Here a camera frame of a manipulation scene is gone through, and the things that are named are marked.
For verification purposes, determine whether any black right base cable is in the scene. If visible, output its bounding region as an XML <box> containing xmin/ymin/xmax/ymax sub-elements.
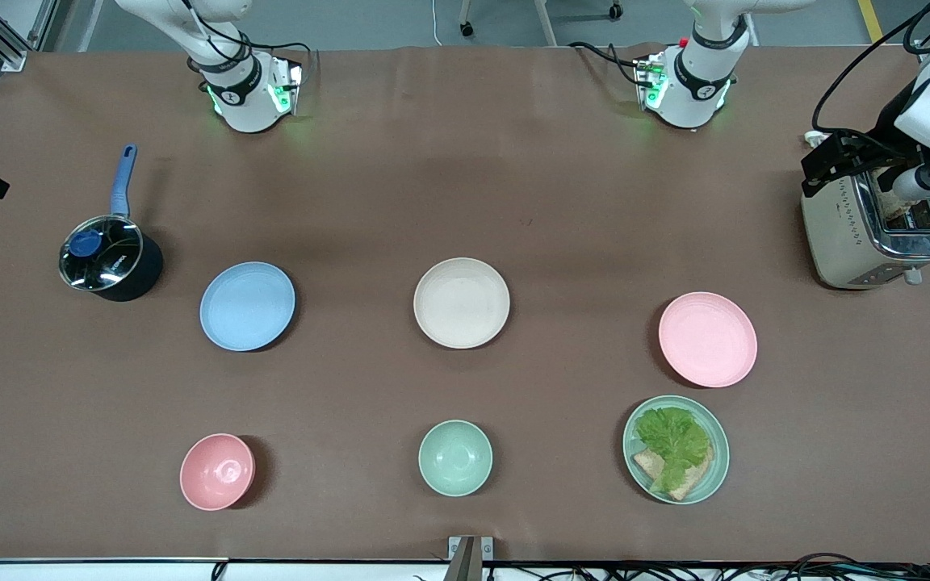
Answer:
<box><xmin>231</xmin><ymin>34</ymin><xmax>318</xmax><ymax>88</ymax></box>

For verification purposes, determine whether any light blue plate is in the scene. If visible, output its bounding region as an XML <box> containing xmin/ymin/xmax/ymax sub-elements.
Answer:
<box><xmin>199</xmin><ymin>261</ymin><xmax>296</xmax><ymax>353</ymax></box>

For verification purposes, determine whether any brown table cover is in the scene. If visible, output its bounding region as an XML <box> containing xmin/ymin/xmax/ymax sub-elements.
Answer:
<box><xmin>0</xmin><ymin>44</ymin><xmax>930</xmax><ymax>563</ymax></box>

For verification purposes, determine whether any green lettuce leaf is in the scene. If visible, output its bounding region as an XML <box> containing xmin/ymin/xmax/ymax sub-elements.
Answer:
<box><xmin>635</xmin><ymin>407</ymin><xmax>712</xmax><ymax>495</ymax></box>

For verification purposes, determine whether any beige plate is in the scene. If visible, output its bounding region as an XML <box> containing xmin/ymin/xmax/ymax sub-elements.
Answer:
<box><xmin>413</xmin><ymin>257</ymin><xmax>511</xmax><ymax>350</ymax></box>

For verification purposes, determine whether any bread slice in toaster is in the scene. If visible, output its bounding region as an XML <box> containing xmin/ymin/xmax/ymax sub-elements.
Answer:
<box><xmin>877</xmin><ymin>190</ymin><xmax>922</xmax><ymax>223</ymax></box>

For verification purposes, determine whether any white stand leg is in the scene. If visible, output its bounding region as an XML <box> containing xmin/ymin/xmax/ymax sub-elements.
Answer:
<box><xmin>533</xmin><ymin>0</ymin><xmax>559</xmax><ymax>48</ymax></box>

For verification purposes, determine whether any pink bowl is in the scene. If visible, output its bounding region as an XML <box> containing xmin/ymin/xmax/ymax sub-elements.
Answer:
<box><xmin>179</xmin><ymin>433</ymin><xmax>256</xmax><ymax>512</ymax></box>

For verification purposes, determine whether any green bowl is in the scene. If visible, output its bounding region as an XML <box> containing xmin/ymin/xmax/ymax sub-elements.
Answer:
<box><xmin>418</xmin><ymin>420</ymin><xmax>494</xmax><ymax>497</ymax></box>

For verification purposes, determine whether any large toast slice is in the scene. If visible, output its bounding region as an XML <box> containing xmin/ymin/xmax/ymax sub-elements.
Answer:
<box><xmin>663</xmin><ymin>445</ymin><xmax>714</xmax><ymax>502</ymax></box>

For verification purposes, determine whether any green plate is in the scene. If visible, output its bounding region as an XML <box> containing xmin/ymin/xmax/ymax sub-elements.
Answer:
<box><xmin>622</xmin><ymin>395</ymin><xmax>731</xmax><ymax>505</ymax></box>

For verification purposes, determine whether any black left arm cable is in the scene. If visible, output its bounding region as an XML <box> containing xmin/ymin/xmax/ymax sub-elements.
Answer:
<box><xmin>811</xmin><ymin>0</ymin><xmax>930</xmax><ymax>138</ymax></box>

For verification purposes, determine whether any grey metal table bracket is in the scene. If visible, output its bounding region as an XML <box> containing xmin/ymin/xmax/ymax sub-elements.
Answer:
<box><xmin>442</xmin><ymin>536</ymin><xmax>495</xmax><ymax>581</ymax></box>

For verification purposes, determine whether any pink plate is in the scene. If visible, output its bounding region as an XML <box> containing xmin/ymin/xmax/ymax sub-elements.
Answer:
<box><xmin>658</xmin><ymin>291</ymin><xmax>758</xmax><ymax>389</ymax></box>

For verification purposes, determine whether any black base cable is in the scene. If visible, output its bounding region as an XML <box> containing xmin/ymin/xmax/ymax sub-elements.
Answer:
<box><xmin>231</xmin><ymin>34</ymin><xmax>318</xmax><ymax>88</ymax></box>
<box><xmin>568</xmin><ymin>40</ymin><xmax>645</xmax><ymax>88</ymax></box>

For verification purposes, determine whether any dark blue saucepan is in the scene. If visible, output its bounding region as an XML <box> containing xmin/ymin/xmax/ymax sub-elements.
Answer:
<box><xmin>59</xmin><ymin>144</ymin><xmax>165</xmax><ymax>303</ymax></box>

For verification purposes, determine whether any silver toaster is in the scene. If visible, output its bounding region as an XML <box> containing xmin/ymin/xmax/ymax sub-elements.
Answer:
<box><xmin>802</xmin><ymin>168</ymin><xmax>930</xmax><ymax>291</ymax></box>

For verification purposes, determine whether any black left base cable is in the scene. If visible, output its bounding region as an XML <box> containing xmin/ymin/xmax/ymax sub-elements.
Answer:
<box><xmin>568</xmin><ymin>40</ymin><xmax>645</xmax><ymax>88</ymax></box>

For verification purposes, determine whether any small toast slice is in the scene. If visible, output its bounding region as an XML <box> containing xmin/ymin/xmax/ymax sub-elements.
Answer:
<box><xmin>633</xmin><ymin>448</ymin><xmax>668</xmax><ymax>479</ymax></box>

